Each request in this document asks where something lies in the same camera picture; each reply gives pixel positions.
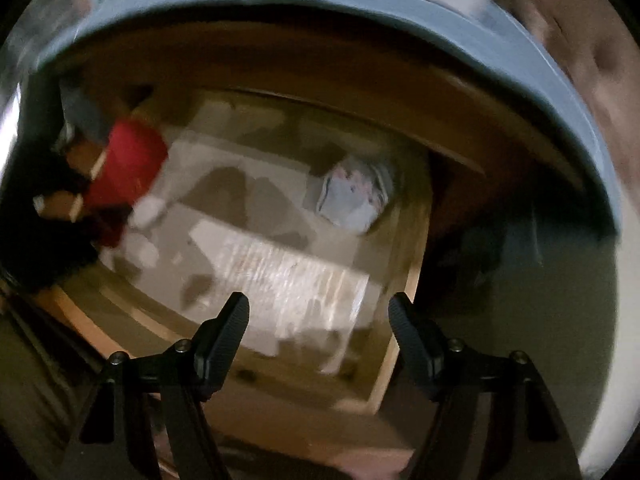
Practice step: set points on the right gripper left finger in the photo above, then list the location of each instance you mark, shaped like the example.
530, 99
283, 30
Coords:
216, 342

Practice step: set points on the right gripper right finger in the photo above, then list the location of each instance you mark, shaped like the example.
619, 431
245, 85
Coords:
421, 342

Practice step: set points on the wooden drawer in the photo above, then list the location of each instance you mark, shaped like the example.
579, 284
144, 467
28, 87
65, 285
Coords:
233, 211

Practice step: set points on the red sock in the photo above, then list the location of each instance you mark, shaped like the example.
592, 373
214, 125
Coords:
135, 154

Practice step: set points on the floral white underwear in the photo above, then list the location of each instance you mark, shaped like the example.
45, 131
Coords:
355, 192

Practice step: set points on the wooden nightstand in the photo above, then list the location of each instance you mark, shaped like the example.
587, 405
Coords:
401, 83

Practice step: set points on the blue checked cloth cover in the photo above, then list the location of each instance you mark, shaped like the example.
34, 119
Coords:
493, 46

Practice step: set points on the floral beige bedsheet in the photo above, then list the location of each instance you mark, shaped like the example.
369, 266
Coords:
591, 43

